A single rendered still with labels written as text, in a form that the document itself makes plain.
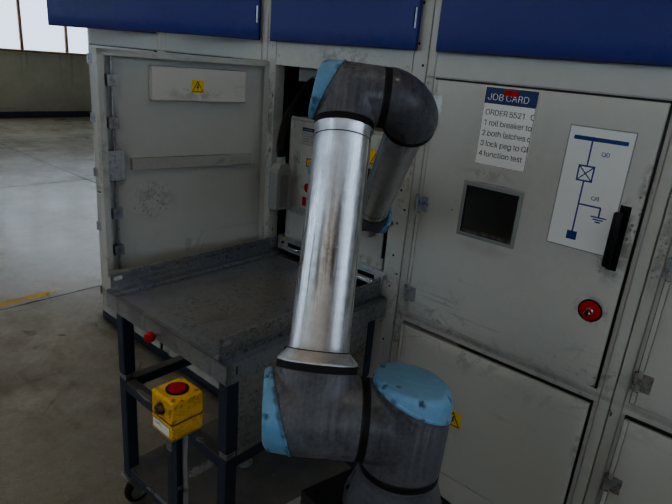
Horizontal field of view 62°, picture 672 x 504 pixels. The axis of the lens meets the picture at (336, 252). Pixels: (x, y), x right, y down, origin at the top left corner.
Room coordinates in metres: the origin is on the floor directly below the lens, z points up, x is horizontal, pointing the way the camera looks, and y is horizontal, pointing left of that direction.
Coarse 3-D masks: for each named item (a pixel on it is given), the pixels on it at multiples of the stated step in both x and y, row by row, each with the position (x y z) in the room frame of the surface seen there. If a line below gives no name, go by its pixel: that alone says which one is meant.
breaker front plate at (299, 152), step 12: (300, 120) 2.11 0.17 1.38; (300, 132) 2.11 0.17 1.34; (300, 144) 2.10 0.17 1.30; (372, 144) 1.89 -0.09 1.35; (300, 156) 2.10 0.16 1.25; (300, 168) 2.10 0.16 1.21; (300, 180) 2.10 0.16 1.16; (300, 192) 2.09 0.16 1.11; (300, 204) 2.09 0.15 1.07; (288, 216) 2.13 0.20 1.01; (300, 216) 2.09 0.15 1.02; (288, 228) 2.13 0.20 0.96; (300, 228) 2.09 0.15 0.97; (300, 240) 2.08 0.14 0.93; (372, 240) 1.86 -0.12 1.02; (360, 252) 1.89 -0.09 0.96; (372, 252) 1.86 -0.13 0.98; (372, 264) 1.86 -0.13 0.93
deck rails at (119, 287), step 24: (264, 240) 2.10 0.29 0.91; (168, 264) 1.77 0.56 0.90; (192, 264) 1.84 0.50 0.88; (216, 264) 1.92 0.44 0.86; (240, 264) 1.97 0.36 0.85; (120, 288) 1.63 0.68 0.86; (144, 288) 1.67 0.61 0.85; (360, 288) 1.69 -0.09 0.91; (240, 336) 1.31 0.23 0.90; (264, 336) 1.37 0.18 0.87; (216, 360) 1.26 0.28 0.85
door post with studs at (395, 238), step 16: (432, 0) 1.74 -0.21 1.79; (416, 64) 1.75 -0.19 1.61; (400, 192) 1.75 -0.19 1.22; (400, 208) 1.75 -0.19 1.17; (400, 224) 1.74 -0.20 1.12; (400, 240) 1.74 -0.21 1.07; (400, 256) 1.73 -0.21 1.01; (384, 272) 1.78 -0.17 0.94; (384, 288) 1.77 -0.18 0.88; (384, 320) 1.76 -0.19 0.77; (384, 336) 1.75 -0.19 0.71; (384, 352) 1.74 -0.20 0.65
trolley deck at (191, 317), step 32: (160, 288) 1.69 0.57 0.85; (192, 288) 1.71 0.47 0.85; (224, 288) 1.73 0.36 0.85; (256, 288) 1.76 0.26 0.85; (288, 288) 1.78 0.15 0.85; (128, 320) 1.55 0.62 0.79; (160, 320) 1.46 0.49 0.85; (192, 320) 1.48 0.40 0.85; (224, 320) 1.50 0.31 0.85; (256, 320) 1.52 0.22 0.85; (352, 320) 1.62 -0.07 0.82; (192, 352) 1.33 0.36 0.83; (256, 352) 1.33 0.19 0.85; (224, 384) 1.24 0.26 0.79
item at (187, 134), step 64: (128, 64) 1.85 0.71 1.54; (192, 64) 1.99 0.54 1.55; (256, 64) 2.13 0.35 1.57; (128, 128) 1.84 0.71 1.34; (192, 128) 1.99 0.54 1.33; (256, 128) 2.17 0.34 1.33; (128, 192) 1.84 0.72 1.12; (192, 192) 1.99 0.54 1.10; (256, 192) 2.17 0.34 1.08; (128, 256) 1.83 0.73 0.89
